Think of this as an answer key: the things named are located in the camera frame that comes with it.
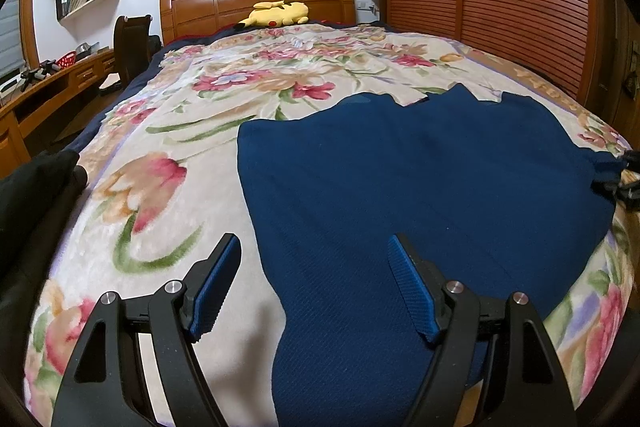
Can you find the dark wooden chair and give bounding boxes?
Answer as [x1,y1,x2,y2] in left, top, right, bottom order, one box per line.
[113,14,162,87]

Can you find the wooden desk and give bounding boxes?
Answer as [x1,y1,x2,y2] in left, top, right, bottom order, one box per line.
[0,48,115,178]

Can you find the navy blue suit jacket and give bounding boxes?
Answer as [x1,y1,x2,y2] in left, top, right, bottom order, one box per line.
[238,86,623,426]

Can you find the yellow plush toy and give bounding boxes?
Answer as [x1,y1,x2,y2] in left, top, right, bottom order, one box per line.
[233,1,309,30]

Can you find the dark clothes pile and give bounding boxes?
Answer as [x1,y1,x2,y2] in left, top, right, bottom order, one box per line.
[0,148,90,298]

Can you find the floral bed blanket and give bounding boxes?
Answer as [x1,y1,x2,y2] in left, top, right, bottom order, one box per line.
[24,24,639,426]

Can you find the red basket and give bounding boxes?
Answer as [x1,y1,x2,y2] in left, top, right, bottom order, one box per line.
[56,51,76,69]

